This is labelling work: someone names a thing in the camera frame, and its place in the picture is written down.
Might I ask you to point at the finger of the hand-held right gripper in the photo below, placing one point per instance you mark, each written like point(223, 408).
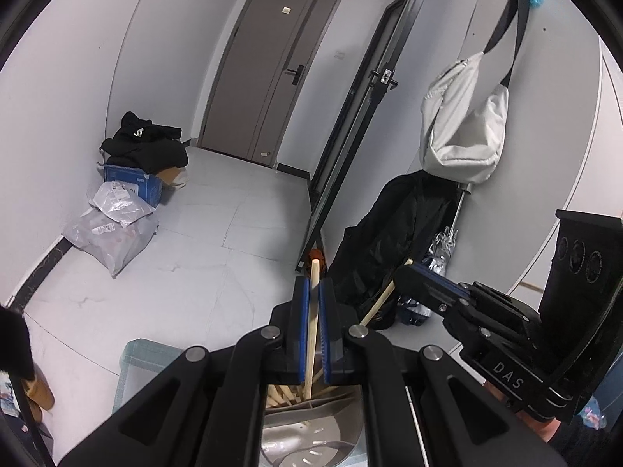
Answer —
point(423, 294)
point(448, 279)

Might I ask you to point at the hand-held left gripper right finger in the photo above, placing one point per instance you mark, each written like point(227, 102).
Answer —
point(327, 311)

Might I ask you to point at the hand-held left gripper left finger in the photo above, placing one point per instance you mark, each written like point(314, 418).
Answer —
point(302, 311)

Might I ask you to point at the wooden chopstick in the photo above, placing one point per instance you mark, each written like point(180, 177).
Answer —
point(315, 282)
point(384, 296)

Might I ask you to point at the bunch of wooden chopsticks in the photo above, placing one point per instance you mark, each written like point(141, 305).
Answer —
point(284, 394)

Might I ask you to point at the white grey utensil holder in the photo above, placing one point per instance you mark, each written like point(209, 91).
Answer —
point(311, 428)

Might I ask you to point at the white shoulder bag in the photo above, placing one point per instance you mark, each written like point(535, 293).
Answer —
point(462, 141)

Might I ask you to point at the person's right hand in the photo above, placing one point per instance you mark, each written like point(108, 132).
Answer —
point(545, 430)

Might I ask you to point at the silver folded umbrella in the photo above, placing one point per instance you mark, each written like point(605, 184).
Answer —
point(443, 253)

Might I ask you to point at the small orange object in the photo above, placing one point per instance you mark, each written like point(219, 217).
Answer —
point(311, 255)

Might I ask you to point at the black coat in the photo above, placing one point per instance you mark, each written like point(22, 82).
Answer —
point(389, 224)

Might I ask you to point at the blue printed clothing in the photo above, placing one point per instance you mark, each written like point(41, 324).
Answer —
point(594, 413)

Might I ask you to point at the white wardrobe with gold trim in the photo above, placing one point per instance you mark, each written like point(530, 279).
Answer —
point(608, 155)

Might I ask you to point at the blue white checkered cloth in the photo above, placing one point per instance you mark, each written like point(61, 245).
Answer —
point(141, 365)

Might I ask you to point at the brown cardboard piece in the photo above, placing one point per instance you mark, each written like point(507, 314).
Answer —
point(173, 177)

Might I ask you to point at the large grey plastic mailer bag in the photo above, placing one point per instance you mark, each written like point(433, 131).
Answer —
point(112, 243)

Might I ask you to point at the small grey plastic mailer bag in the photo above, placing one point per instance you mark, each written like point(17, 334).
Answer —
point(121, 202)

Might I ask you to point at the black framed door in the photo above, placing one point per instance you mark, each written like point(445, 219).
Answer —
point(384, 78)

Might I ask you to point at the blue cardboard box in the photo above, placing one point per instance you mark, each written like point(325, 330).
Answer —
point(131, 182)

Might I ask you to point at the black clothing pile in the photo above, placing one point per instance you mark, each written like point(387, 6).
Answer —
point(141, 148)

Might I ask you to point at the grey brown door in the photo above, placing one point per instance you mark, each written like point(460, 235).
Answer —
point(263, 82)

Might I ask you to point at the brown shoe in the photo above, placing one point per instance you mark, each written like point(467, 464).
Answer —
point(41, 391)

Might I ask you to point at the dark cloth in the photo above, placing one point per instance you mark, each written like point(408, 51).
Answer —
point(14, 340)

